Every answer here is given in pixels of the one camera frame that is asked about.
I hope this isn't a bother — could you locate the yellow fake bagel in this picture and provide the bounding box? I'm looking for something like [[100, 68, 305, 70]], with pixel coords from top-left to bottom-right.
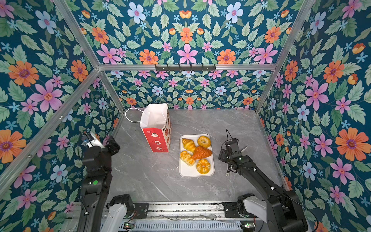
[[197, 136, 211, 148]]

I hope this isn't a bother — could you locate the yellow fluted fake cake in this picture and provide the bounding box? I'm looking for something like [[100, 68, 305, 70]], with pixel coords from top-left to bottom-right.
[[196, 159, 211, 175]]

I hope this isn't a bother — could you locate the orange brown fake bread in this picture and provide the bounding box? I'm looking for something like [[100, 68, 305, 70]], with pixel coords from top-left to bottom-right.
[[192, 146, 212, 160]]

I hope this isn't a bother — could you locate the yellow fake ring bread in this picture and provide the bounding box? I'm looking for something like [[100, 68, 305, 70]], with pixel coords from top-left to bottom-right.
[[180, 151, 195, 166]]

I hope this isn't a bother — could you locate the yellow fake croissant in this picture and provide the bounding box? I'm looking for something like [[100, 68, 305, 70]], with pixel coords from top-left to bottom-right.
[[182, 138, 196, 153]]

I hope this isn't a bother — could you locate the red white paper bag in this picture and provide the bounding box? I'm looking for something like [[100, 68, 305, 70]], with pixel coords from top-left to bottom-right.
[[125, 103, 172, 153]]

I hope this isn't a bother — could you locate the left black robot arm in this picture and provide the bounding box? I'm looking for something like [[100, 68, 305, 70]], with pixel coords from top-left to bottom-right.
[[77, 133, 136, 232]]

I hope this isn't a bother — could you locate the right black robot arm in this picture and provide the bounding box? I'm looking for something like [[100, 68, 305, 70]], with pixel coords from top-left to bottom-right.
[[218, 138, 308, 232]]

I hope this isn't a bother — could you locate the white rectangular tray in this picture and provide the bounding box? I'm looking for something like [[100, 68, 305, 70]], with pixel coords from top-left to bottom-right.
[[179, 134, 215, 177]]

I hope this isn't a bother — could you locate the black hook rack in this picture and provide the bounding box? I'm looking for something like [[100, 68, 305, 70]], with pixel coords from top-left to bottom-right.
[[155, 64, 216, 72]]

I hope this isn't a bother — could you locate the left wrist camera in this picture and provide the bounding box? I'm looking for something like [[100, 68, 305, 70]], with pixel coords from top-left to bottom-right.
[[81, 133, 105, 148]]

